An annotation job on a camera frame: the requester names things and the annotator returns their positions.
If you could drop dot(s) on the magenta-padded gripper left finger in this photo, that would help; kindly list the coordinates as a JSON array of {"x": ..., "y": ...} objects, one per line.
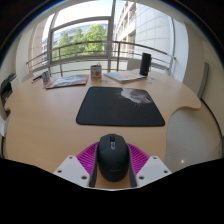
[{"x": 71, "y": 168}]

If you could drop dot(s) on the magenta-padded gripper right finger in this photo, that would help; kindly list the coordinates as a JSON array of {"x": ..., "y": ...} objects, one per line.
[{"x": 151, "y": 168}]

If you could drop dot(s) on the black computer mouse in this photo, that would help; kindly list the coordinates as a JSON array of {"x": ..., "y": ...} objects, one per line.
[{"x": 113, "y": 160}]

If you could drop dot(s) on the black mouse pad with print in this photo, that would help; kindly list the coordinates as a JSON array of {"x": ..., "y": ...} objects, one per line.
[{"x": 110, "y": 108}]

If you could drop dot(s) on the white chair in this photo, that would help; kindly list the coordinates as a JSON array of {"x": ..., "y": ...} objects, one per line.
[
  {"x": 26, "y": 77},
  {"x": 133, "y": 65},
  {"x": 2, "y": 126}
]

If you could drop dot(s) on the red magazine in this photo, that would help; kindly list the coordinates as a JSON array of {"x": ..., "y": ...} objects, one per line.
[{"x": 66, "y": 81}]

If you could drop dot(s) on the light-coloured magazine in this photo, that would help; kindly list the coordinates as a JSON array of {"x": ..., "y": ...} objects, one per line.
[{"x": 123, "y": 76}]

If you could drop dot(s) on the small potted plant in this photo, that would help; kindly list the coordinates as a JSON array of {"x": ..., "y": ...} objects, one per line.
[{"x": 95, "y": 71}]

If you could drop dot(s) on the black and white printer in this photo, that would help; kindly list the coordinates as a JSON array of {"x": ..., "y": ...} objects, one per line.
[{"x": 6, "y": 88}]

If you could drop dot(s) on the black cylindrical bottle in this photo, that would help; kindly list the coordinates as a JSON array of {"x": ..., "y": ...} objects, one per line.
[{"x": 145, "y": 64}]

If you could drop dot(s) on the metal balcony railing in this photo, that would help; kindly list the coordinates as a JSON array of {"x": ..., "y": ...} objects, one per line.
[{"x": 83, "y": 43}]

